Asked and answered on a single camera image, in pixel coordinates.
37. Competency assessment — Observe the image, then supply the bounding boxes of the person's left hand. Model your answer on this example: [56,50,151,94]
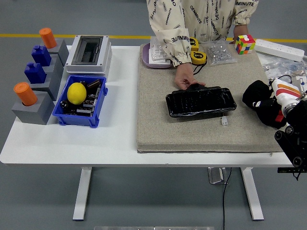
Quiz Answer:
[229,31,250,45]

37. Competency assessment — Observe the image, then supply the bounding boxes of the person's right hand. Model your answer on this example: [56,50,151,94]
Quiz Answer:
[174,64,206,90]

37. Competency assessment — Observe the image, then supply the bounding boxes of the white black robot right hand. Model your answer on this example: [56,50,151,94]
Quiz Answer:
[251,78,303,115]

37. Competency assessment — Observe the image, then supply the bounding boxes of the black rag with red patch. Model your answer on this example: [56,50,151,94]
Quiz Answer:
[242,80,288,130]

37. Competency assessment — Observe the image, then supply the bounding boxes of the black table control panel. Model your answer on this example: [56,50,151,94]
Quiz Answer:
[277,167,307,173]

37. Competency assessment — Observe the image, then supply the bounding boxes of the multicolour puzzle cube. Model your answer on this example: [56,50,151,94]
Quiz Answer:
[234,34,256,56]

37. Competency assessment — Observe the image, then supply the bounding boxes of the white circuit breaker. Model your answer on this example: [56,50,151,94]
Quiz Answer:
[294,76,307,93]

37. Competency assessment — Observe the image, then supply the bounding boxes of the yellow tape measure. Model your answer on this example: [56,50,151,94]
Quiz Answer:
[190,50,208,76]
[189,37,200,51]

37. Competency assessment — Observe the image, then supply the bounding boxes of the clear bags of small parts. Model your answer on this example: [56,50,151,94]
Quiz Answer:
[260,57,307,83]

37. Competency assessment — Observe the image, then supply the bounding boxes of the clear bag of metal nuts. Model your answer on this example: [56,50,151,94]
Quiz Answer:
[201,38,238,67]

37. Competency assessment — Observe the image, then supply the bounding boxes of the person's torso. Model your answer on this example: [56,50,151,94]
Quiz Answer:
[146,0,261,43]

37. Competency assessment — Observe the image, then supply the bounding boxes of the white power strip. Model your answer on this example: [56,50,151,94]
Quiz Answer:
[254,40,305,63]

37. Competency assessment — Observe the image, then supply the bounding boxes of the purple oval tray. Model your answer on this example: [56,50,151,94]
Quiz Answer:
[142,43,177,70]

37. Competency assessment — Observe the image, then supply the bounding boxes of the grey-brown mat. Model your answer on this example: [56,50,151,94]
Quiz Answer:
[136,43,285,154]

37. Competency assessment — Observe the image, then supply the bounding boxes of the brown electronic component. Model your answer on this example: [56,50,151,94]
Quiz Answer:
[86,80,102,91]

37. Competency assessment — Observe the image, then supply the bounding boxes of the grey electrical distribution box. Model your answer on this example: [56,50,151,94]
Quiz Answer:
[65,35,113,75]

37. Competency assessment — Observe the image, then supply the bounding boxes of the dark circuit board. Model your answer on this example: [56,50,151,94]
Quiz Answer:
[76,107,94,117]
[83,94,98,108]

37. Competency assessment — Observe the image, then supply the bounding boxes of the white table leg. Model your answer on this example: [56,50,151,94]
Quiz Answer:
[240,167,264,221]
[72,167,93,221]

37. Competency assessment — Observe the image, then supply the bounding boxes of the yellow lemon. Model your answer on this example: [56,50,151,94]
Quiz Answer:
[67,82,87,105]

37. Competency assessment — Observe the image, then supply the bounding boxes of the blue plastic bin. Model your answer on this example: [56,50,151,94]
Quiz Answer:
[52,75,108,129]

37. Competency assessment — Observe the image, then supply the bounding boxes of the grey cube block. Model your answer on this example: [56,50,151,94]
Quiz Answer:
[28,71,63,101]
[42,38,70,67]
[42,56,65,83]
[11,91,56,126]

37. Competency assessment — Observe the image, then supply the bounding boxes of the orange cylinder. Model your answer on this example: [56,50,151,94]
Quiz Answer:
[13,82,38,107]
[39,28,58,49]

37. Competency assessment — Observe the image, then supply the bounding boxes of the blue plastic block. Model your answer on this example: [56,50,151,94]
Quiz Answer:
[31,45,52,67]
[24,62,47,84]

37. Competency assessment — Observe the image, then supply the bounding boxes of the black looped wire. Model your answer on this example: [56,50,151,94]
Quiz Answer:
[270,74,293,84]

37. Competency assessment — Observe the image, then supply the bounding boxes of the white switch panel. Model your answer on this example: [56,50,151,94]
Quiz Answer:
[148,47,173,66]
[150,36,165,50]

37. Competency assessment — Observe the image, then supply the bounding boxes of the thin black cable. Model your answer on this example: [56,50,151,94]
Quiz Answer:
[294,166,305,181]

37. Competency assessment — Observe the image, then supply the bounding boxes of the metal bracket under table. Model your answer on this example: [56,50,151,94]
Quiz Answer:
[207,167,228,184]

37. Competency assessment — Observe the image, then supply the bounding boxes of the black power cable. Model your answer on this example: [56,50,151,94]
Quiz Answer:
[222,167,233,230]

